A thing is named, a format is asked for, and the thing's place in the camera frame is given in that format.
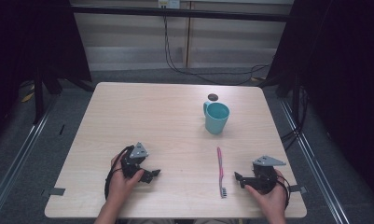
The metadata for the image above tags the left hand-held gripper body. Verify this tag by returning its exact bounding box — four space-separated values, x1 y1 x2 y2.
120 142 150 180

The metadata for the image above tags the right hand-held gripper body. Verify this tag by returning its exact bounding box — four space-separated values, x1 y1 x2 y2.
249 155 287 195

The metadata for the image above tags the black stand leg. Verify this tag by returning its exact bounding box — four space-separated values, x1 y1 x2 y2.
33 65 63 125

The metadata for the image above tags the grey tape strip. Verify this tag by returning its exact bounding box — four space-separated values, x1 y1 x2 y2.
288 184 308 194
48 187 66 197

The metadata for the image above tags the teal cup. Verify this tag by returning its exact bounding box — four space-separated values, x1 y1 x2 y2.
202 100 231 135

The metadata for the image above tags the person's left hand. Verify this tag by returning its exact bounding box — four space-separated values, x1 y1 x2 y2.
107 153 145 203

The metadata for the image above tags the black hanging wall cable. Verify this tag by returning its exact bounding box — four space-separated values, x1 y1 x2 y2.
161 7 272 86

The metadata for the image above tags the black curtain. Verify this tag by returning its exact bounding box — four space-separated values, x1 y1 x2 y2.
0 0 93 147
266 0 374 206

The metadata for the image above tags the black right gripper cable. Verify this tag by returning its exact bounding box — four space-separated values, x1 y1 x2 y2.
275 175 292 210

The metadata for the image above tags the black floor cable bundle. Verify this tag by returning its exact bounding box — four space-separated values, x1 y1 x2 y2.
280 85 311 152

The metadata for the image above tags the yellow floor tape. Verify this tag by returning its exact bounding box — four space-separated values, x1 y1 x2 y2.
20 83 35 104

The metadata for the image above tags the person's right hand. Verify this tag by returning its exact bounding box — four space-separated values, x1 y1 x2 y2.
244 168 289 217

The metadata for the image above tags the pink toothbrush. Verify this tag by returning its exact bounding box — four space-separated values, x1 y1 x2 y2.
216 147 229 199

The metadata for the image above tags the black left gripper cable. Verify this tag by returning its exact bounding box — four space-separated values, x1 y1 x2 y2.
104 145 135 201

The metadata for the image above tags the metal floor rail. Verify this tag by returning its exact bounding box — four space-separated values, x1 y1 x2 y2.
279 98 352 224
0 94 59 220

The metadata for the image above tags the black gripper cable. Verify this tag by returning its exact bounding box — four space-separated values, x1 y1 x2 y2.
104 145 135 201
275 175 292 210

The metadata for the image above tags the black horizontal bar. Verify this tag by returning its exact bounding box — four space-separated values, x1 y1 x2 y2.
70 4 292 23

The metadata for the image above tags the white wall socket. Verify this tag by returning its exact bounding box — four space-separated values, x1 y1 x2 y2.
157 0 181 9

